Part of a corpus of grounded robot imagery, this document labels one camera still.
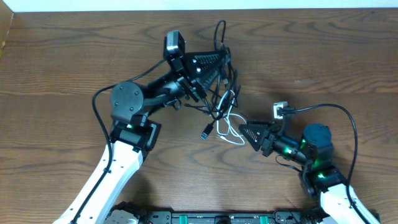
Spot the left camera black cable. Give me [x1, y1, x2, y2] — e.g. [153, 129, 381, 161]
[68, 58, 169, 224]

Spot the black USB cable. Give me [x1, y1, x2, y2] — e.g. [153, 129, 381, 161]
[184, 19, 242, 141]

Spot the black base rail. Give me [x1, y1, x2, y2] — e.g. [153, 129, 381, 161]
[104, 202, 325, 224]

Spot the wooden side panel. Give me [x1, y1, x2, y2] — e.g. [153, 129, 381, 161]
[0, 0, 14, 57]

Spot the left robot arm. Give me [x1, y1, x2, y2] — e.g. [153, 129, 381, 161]
[56, 49, 231, 223]

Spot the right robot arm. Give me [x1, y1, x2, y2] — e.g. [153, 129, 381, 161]
[239, 121, 381, 223]

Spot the white USB cable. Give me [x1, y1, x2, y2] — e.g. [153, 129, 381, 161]
[215, 89, 248, 146]

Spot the right camera black cable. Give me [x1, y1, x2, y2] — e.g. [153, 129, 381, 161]
[279, 103, 374, 224]

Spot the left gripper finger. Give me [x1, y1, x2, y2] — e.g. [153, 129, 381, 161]
[197, 62, 224, 90]
[186, 50, 227, 72]

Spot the camera black cable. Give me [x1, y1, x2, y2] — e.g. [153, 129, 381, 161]
[68, 58, 169, 224]
[279, 103, 374, 224]

